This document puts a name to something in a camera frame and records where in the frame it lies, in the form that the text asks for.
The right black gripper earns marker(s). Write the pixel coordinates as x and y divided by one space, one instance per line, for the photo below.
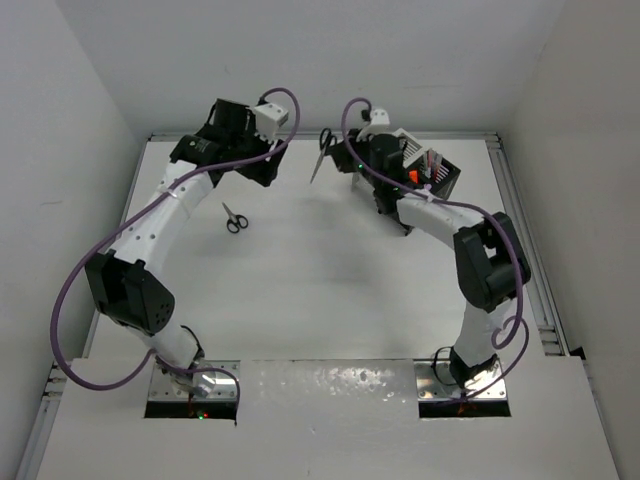
343 157

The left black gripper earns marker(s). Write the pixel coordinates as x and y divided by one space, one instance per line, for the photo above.
261 170

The blue gel pen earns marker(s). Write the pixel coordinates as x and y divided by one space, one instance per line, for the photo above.
435 154

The black handled scissors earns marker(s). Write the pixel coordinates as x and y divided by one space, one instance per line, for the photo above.
235 222
326 140

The orange gel pen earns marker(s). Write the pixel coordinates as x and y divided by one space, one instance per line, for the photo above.
439 170

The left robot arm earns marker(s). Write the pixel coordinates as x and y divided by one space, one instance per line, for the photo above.
125 280

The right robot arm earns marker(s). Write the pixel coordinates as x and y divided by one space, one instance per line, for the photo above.
491 266

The white slotted container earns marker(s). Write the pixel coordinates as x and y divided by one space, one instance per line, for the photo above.
386 153

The black slotted container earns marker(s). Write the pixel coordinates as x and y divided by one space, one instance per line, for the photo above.
441 189

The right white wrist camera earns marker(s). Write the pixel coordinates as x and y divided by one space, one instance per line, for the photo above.
376 121

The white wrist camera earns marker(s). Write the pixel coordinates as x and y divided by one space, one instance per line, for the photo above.
269 118
376 121

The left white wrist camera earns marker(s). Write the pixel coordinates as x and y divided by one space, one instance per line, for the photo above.
269 118

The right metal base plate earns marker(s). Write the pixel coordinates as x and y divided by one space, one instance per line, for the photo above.
435 383

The metal base plate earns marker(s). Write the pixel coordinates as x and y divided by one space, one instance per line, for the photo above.
215 384
435 383

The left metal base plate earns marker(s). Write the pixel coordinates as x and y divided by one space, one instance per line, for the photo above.
215 384

